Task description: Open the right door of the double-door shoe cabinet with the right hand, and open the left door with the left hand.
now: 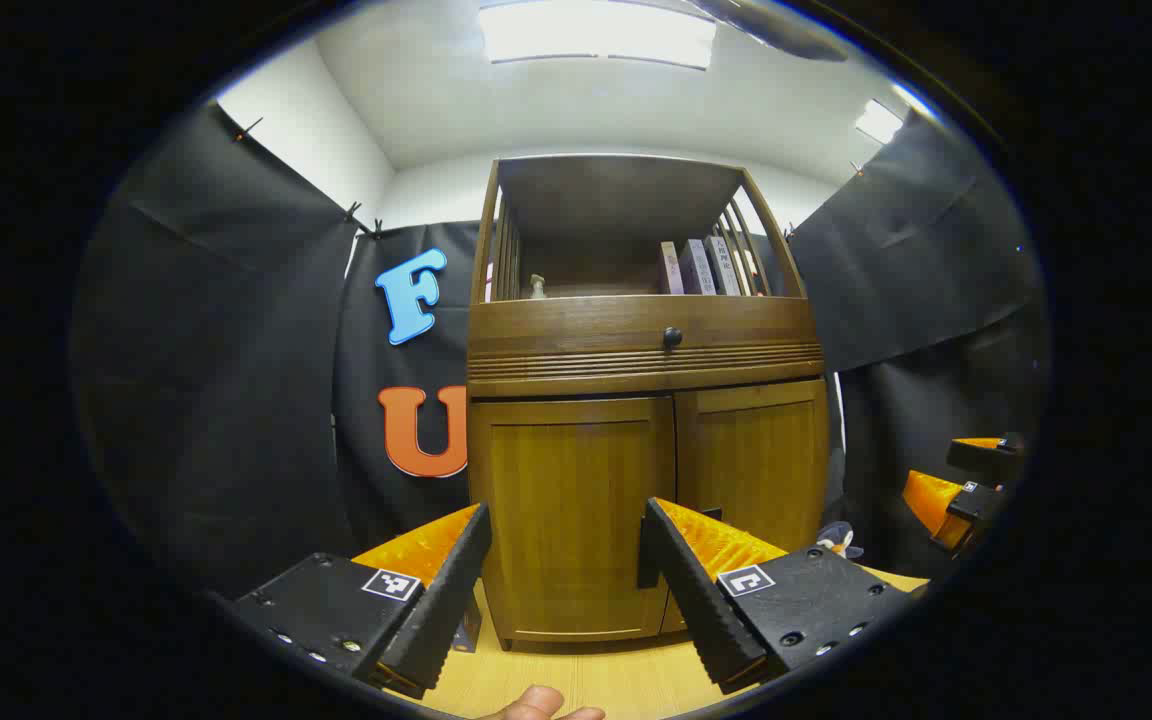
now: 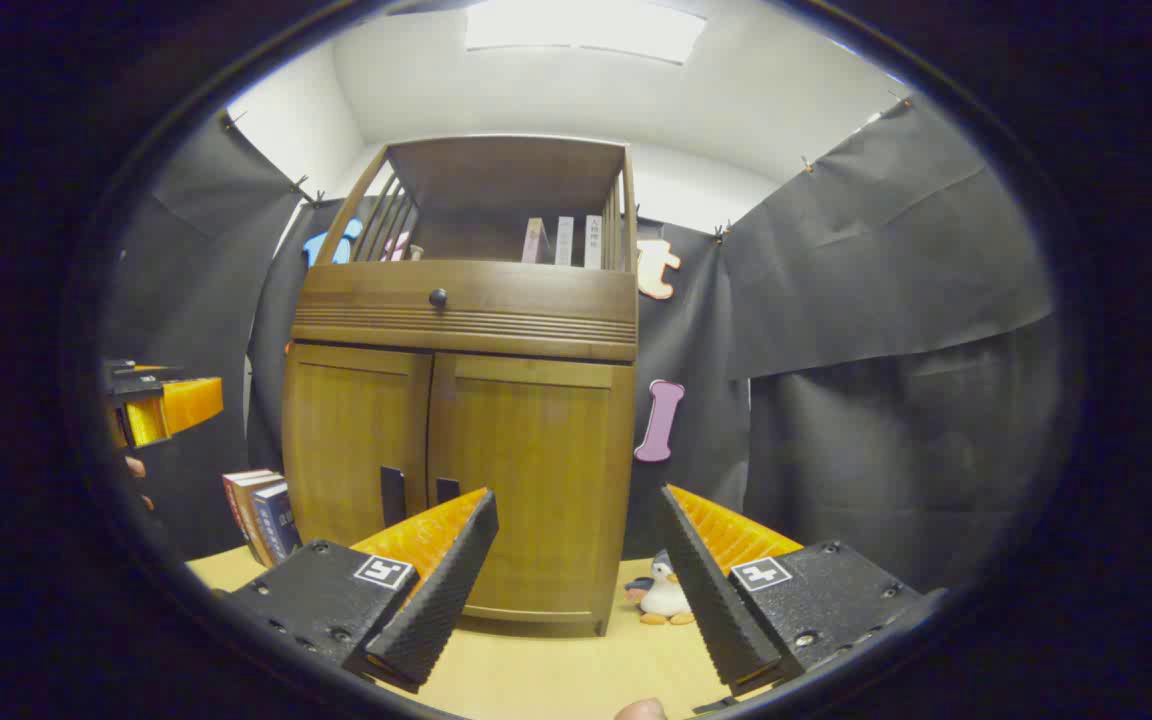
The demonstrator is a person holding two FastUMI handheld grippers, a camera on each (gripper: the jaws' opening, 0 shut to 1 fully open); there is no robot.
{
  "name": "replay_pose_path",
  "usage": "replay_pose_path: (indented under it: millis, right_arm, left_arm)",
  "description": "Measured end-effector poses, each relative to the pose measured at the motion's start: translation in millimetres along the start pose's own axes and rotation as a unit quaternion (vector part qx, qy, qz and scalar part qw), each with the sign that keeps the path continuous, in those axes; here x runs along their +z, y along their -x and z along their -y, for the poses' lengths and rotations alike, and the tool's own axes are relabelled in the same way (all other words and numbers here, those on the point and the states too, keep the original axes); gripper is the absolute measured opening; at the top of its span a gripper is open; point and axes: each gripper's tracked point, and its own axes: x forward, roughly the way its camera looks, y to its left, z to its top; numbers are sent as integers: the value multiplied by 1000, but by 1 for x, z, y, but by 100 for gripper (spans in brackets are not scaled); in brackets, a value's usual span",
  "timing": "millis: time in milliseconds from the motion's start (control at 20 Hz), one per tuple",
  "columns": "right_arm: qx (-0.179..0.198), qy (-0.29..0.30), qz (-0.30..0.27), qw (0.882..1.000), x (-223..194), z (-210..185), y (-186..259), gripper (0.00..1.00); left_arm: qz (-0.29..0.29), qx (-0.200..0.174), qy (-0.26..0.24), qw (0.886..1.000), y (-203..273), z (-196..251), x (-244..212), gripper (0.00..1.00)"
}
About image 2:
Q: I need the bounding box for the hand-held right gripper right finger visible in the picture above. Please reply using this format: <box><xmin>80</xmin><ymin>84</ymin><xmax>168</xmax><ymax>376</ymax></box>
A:
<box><xmin>656</xmin><ymin>484</ymin><xmax>947</xmax><ymax>698</ymax></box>

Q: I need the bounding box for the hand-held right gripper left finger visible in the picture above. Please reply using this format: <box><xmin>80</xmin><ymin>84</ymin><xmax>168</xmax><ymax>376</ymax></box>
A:
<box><xmin>221</xmin><ymin>487</ymin><xmax>500</xmax><ymax>694</ymax></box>

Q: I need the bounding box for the wooden shoe cabinet door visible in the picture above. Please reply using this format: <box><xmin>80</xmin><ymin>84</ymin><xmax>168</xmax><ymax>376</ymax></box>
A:
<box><xmin>428</xmin><ymin>352</ymin><xmax>635</xmax><ymax>626</ymax></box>
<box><xmin>283</xmin><ymin>343</ymin><xmax>434</xmax><ymax>548</ymax></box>

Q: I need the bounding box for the wooden shoe cabinet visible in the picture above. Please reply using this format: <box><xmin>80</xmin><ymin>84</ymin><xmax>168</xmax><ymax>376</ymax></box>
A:
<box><xmin>281</xmin><ymin>135</ymin><xmax>640</xmax><ymax>638</ymax></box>

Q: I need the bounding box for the penguin plush toy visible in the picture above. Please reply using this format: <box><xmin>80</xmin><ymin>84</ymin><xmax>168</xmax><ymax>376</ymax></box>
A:
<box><xmin>624</xmin><ymin>550</ymin><xmax>697</xmax><ymax>627</ymax></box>

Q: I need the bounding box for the white red book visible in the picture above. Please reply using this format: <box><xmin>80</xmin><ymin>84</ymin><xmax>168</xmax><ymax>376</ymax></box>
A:
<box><xmin>222</xmin><ymin>468</ymin><xmax>274</xmax><ymax>561</ymax></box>

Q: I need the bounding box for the wooden drawer with black knob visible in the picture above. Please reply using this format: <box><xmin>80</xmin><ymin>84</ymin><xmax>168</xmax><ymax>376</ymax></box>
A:
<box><xmin>293</xmin><ymin>260</ymin><xmax>639</xmax><ymax>362</ymax></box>

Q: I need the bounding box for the black backdrop cloth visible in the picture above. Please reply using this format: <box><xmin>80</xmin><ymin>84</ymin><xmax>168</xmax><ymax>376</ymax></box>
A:
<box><xmin>101</xmin><ymin>95</ymin><xmax>1072</xmax><ymax>591</ymax></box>

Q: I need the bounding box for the ceiling light panel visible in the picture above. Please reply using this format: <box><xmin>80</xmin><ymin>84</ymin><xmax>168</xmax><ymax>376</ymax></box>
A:
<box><xmin>464</xmin><ymin>0</ymin><xmax>708</xmax><ymax>66</ymax></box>

